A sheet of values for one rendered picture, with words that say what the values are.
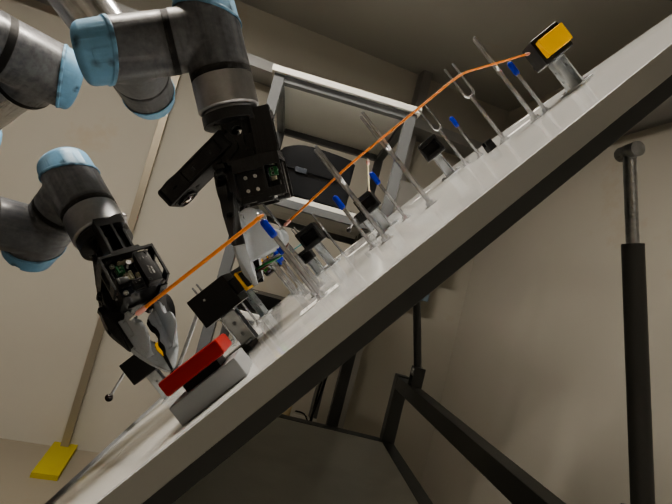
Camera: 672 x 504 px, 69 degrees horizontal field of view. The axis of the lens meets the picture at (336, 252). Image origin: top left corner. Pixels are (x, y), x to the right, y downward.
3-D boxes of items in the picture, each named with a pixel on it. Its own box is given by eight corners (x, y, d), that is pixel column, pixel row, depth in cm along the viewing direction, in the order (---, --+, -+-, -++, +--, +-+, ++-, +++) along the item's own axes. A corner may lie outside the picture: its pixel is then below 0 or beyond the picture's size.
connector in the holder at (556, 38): (569, 41, 66) (557, 25, 66) (573, 37, 64) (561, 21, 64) (546, 59, 67) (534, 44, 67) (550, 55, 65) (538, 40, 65)
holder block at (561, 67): (572, 87, 77) (537, 42, 77) (598, 72, 66) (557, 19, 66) (546, 107, 78) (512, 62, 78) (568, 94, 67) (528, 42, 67)
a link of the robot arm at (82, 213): (62, 238, 69) (120, 224, 75) (75, 262, 68) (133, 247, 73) (62, 203, 64) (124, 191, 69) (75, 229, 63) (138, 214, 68)
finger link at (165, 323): (177, 353, 58) (144, 293, 61) (170, 374, 63) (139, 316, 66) (200, 343, 60) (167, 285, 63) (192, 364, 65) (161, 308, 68)
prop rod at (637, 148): (645, 141, 51) (656, 425, 49) (626, 148, 53) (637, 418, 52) (631, 140, 51) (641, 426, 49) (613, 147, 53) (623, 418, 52)
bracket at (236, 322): (249, 344, 64) (225, 314, 64) (263, 333, 64) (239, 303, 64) (241, 353, 59) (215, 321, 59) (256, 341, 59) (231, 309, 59)
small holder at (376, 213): (399, 218, 90) (375, 187, 90) (397, 221, 81) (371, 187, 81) (379, 233, 91) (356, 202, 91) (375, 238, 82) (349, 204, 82)
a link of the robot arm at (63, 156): (71, 186, 78) (99, 148, 75) (99, 238, 74) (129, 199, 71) (20, 178, 71) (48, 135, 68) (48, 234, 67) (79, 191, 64)
